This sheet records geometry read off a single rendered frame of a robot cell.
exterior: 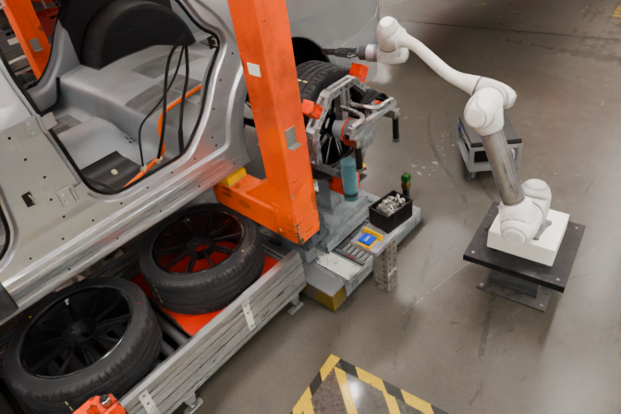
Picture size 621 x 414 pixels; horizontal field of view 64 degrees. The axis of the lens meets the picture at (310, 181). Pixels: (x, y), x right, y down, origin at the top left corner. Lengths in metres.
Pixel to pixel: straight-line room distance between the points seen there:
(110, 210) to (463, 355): 1.86
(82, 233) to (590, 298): 2.60
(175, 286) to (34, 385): 0.70
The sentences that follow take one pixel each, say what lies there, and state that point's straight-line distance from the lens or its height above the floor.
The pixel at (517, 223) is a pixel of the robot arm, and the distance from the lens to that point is 2.47.
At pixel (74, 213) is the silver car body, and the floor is 1.03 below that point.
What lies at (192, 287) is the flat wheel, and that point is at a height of 0.48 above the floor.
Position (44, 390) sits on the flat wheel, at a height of 0.50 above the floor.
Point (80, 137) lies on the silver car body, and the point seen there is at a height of 0.94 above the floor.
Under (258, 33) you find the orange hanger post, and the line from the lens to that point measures 1.97.
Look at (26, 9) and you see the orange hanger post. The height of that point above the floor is 1.39.
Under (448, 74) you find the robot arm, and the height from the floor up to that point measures 1.21.
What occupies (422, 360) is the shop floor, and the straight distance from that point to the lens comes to 2.70.
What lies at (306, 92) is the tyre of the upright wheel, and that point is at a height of 1.13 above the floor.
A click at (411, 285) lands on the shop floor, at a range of 3.01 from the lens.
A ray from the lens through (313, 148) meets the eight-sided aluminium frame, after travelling 2.60.
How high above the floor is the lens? 2.25
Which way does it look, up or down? 36 degrees down
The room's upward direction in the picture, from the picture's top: 9 degrees counter-clockwise
